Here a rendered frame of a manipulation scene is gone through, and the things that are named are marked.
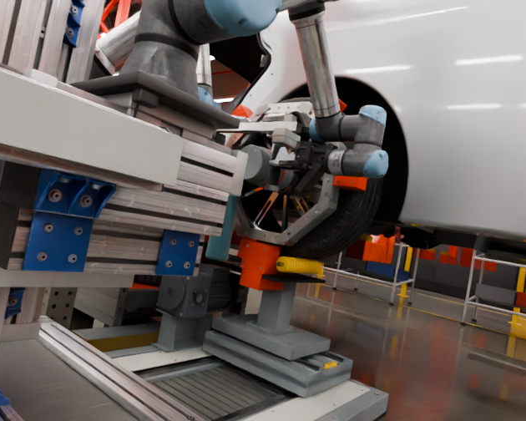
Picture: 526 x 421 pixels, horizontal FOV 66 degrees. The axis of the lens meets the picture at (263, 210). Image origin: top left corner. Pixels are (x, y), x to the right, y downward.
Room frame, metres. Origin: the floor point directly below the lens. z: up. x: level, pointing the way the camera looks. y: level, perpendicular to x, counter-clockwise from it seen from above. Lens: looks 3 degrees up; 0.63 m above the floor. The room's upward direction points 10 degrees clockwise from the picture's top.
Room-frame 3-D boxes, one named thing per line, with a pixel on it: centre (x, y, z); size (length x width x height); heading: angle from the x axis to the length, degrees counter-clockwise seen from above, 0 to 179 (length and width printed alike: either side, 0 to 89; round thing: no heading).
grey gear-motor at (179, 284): (1.75, 0.17, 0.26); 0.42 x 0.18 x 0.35; 142
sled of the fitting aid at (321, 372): (1.68, -0.16, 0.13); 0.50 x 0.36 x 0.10; 52
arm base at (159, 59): (0.73, 0.23, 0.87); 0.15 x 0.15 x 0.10
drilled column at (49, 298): (1.54, 0.71, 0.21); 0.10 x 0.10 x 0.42; 52
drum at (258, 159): (1.51, 0.02, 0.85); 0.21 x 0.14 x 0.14; 142
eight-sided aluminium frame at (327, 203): (1.57, -0.02, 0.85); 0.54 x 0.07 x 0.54; 52
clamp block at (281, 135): (1.30, -0.03, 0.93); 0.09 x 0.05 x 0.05; 142
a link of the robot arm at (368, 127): (1.11, -0.24, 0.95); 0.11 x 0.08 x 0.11; 50
